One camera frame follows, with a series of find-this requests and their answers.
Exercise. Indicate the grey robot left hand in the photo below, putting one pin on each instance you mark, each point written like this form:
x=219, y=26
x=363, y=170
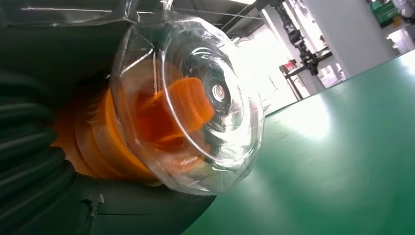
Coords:
x=64, y=52

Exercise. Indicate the black metal stand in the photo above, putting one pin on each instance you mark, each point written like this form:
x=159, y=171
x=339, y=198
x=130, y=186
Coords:
x=308, y=60

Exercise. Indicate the green topped workbench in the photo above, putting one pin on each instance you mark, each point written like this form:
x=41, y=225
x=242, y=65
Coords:
x=384, y=13

